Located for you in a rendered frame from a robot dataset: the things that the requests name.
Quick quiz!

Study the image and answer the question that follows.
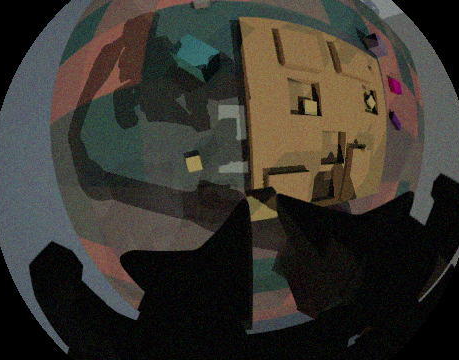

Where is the purple flat bar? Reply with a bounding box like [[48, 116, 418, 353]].
[[389, 111, 401, 131]]

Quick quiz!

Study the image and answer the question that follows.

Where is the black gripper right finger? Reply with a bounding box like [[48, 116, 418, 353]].
[[276, 191, 414, 311]]

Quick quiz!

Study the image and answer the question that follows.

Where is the magenta rectangular block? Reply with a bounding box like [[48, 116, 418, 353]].
[[388, 79, 402, 95]]

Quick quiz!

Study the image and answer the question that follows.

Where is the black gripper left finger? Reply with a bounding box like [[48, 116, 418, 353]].
[[120, 199, 253, 329]]

